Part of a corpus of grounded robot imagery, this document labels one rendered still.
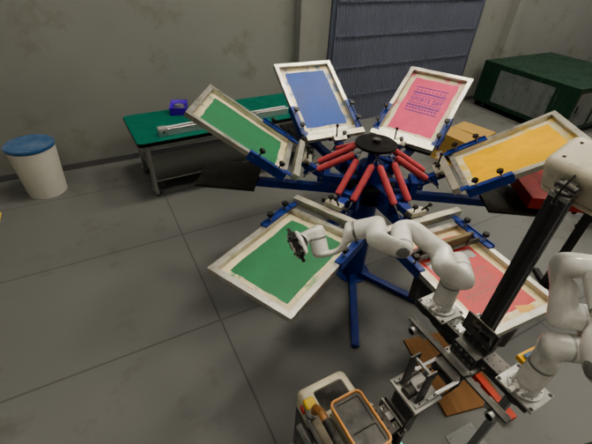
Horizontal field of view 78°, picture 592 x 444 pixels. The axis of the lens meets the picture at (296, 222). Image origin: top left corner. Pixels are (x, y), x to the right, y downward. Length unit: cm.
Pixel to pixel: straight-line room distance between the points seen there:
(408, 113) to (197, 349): 270
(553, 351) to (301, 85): 287
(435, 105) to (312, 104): 111
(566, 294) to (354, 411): 87
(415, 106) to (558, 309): 254
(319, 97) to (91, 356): 283
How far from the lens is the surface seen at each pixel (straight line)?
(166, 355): 304
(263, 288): 205
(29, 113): 531
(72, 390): 311
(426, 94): 379
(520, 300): 241
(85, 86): 520
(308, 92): 360
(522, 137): 327
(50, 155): 487
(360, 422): 164
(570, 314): 156
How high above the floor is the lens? 248
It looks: 37 degrees down
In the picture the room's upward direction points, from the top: 3 degrees clockwise
